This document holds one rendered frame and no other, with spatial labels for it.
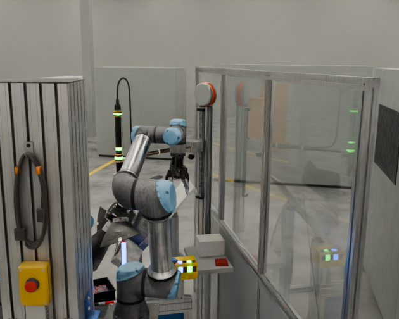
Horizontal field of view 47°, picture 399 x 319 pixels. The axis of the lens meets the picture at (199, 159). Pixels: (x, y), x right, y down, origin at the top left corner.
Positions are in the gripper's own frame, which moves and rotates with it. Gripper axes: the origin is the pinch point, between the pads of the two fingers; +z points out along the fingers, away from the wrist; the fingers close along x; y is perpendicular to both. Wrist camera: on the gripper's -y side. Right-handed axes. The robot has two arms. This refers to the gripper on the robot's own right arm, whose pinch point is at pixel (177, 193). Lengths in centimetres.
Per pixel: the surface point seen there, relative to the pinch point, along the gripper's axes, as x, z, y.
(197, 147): 27, -6, -83
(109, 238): -32, 33, -31
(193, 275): 10.1, 47.7, -9.5
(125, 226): -23, 30, -40
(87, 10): -62, -189, -1083
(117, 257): -28, 47, -38
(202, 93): 32, -41, -89
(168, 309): -3, 67, -13
